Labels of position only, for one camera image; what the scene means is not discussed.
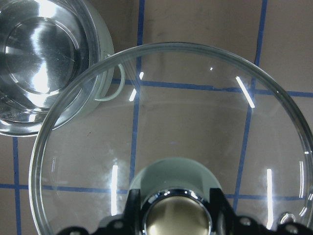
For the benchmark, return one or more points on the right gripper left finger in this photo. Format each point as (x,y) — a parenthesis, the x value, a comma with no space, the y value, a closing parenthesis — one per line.
(129,221)

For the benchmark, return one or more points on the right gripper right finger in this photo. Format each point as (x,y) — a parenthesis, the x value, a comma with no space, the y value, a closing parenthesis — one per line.
(224,219)

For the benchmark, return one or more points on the pale green electric pot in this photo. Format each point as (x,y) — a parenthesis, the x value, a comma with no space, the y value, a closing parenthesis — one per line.
(44,46)

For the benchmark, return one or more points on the glass pot lid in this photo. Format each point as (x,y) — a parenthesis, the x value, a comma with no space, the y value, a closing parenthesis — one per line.
(173,120)

